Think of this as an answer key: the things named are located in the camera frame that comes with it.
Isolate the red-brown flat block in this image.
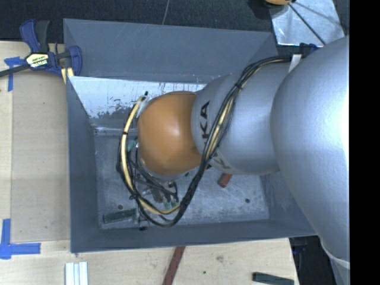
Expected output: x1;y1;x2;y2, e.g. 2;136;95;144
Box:
161;246;186;285
217;172;233;188

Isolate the pale wood board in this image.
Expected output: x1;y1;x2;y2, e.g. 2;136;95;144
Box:
10;69;72;243

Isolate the grey metal bin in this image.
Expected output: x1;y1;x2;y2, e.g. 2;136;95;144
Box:
62;18;319;254

